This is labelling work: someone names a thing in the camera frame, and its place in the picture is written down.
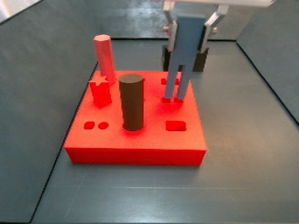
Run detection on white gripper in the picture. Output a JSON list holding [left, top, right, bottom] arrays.
[[163, 0, 276, 53]]

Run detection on blue double-square bar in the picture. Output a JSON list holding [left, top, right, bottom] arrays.
[[165, 15, 206, 100]]

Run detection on red shape-sorting board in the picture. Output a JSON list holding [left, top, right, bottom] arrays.
[[63, 71, 207, 165]]

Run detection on black curved stand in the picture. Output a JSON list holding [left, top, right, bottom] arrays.
[[163, 45, 210, 72]]

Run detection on red octagonal peg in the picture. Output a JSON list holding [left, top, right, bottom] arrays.
[[94, 34, 117, 84]]

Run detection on dark cylinder peg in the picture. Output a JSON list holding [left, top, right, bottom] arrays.
[[119, 73, 145, 131]]

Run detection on red star peg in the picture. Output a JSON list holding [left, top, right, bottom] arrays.
[[89, 72, 113, 108]]

